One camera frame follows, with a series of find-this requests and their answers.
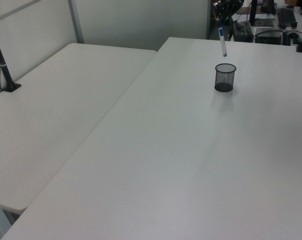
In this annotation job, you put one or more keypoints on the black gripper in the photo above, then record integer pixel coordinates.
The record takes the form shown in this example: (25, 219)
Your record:
(228, 3)

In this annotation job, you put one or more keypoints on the blue and white marker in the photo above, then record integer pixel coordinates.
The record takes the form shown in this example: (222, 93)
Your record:
(223, 41)

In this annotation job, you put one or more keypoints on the dark green case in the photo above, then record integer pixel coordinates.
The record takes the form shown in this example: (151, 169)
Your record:
(242, 31)

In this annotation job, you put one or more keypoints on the black monitor stand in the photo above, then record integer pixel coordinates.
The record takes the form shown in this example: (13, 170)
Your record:
(253, 12)

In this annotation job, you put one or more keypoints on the black electronics box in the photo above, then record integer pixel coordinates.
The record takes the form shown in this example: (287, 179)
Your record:
(269, 36)

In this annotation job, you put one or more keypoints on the black keyboard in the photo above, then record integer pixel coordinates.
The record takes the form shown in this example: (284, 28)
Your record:
(286, 17)

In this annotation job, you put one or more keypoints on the black mesh pen cup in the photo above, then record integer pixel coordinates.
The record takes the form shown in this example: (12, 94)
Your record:
(225, 77)

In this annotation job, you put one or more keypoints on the white rounded-corner side table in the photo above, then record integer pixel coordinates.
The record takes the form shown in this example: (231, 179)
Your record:
(61, 107)

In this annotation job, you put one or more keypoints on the grey partition frame post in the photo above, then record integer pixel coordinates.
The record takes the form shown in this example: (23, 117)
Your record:
(76, 21)

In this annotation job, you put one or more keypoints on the black camera pole with base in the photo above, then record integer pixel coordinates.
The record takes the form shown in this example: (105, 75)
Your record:
(2, 65)

